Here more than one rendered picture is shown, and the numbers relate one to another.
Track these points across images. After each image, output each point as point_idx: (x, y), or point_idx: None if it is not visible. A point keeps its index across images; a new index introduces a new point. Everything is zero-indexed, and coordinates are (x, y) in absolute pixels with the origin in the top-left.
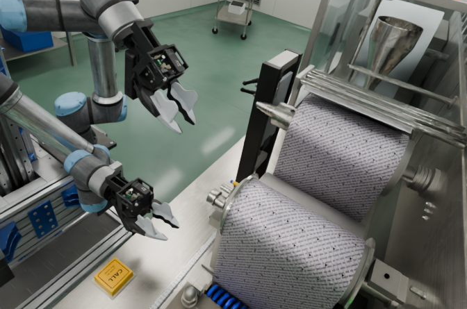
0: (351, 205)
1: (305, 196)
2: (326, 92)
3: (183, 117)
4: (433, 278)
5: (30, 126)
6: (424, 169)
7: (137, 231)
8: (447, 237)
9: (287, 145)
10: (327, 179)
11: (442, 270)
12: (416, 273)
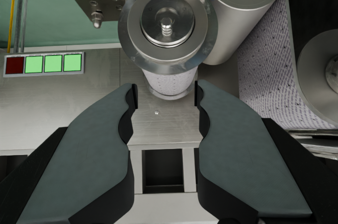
0: (241, 59)
1: (236, 41)
2: (329, 154)
3: (199, 86)
4: (163, 118)
5: None
6: None
7: None
8: (183, 129)
9: (287, 64)
10: (254, 64)
11: (164, 126)
12: (177, 99)
